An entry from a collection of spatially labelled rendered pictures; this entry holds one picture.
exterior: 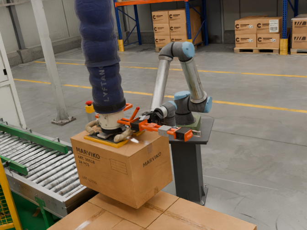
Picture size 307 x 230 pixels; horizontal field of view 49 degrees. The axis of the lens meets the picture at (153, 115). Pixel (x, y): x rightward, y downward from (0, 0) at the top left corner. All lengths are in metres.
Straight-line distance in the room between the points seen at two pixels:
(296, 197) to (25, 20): 11.09
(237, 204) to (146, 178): 1.34
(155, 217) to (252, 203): 1.28
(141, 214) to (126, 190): 0.26
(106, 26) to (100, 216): 1.32
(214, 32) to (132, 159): 9.40
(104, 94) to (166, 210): 0.93
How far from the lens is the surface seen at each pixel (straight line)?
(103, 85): 2.21
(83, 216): 2.60
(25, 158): 3.75
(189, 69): 2.67
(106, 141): 2.33
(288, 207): 3.44
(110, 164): 2.31
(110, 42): 2.18
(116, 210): 2.58
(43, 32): 5.73
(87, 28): 2.15
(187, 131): 2.00
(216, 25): 11.23
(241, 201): 3.48
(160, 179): 2.44
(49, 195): 2.86
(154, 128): 2.12
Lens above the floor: 2.05
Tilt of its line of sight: 21 degrees down
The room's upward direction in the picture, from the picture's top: 7 degrees counter-clockwise
